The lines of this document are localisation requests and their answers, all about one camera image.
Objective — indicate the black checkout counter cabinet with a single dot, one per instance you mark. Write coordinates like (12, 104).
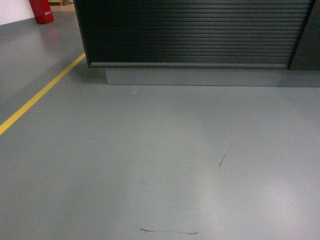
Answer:
(254, 43)

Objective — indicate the red fire extinguisher box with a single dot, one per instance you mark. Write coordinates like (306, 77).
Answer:
(42, 11)

